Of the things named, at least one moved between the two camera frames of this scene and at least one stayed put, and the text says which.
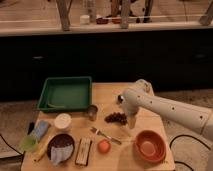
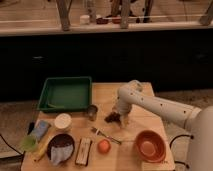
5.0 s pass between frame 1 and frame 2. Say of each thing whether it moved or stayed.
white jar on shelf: stayed
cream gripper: moved
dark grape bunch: stayed
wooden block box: stayed
